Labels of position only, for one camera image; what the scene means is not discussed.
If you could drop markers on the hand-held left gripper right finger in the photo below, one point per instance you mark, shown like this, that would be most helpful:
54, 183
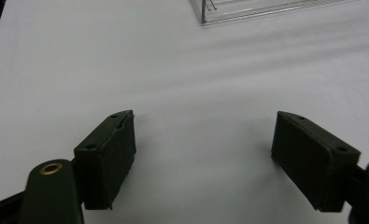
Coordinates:
313, 165

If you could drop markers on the clear plastic box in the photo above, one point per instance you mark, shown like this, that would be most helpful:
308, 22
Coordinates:
250, 11

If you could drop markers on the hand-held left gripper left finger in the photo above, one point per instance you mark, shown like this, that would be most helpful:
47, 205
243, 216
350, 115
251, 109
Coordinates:
106, 161

